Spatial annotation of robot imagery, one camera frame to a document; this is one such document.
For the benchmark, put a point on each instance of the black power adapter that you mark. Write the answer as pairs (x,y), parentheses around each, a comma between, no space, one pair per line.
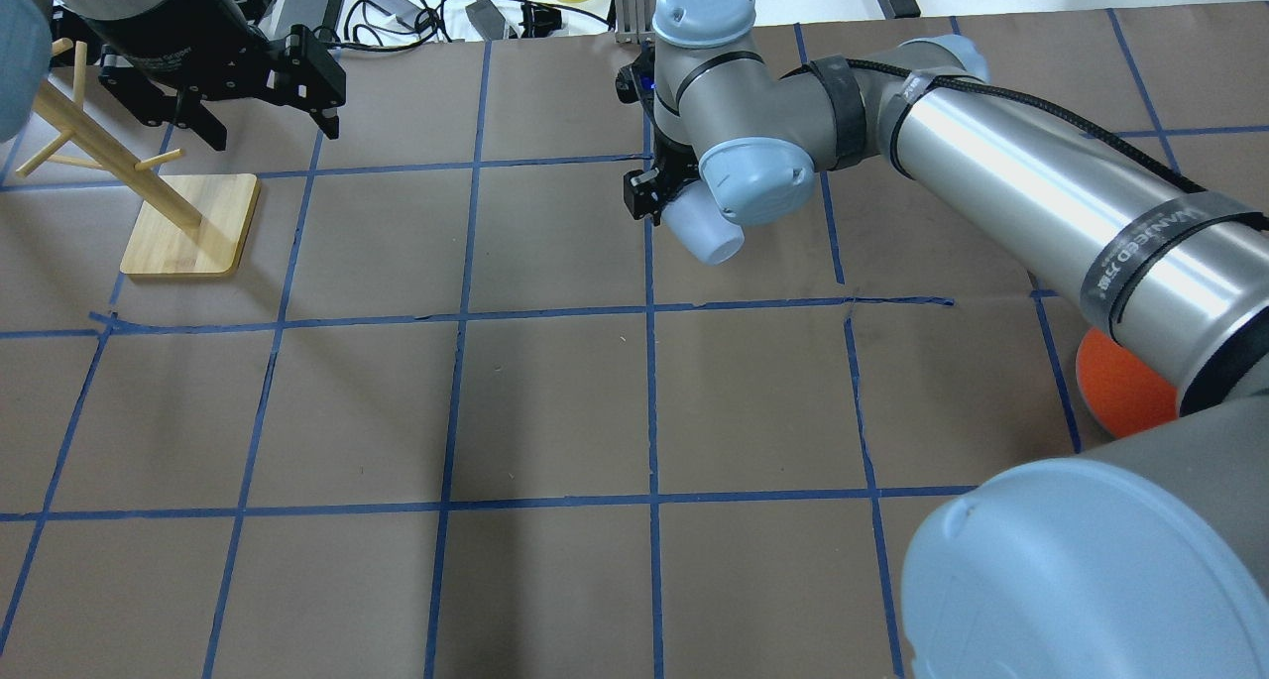
(319,16)

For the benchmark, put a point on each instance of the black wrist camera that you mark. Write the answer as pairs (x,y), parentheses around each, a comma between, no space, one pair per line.
(634,83)

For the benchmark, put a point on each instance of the orange cylindrical can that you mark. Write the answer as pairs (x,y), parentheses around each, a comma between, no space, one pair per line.
(1123,394)

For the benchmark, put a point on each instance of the aluminium profile post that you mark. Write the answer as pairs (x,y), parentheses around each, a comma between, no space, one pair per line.
(633,21)

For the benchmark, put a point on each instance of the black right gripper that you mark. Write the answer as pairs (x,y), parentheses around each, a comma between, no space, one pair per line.
(646,191)

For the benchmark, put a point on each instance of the white plastic cup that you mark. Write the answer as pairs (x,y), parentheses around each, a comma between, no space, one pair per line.
(695,219)

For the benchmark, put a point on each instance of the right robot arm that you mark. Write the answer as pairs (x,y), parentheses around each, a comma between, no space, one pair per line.
(1145,558)

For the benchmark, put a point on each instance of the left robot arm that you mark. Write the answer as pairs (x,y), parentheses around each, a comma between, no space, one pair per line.
(164,60)

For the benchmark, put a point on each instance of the small black adapter box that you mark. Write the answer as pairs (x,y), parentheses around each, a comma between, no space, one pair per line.
(490,22)

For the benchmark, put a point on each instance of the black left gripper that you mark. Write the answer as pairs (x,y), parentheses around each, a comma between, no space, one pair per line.
(164,27)

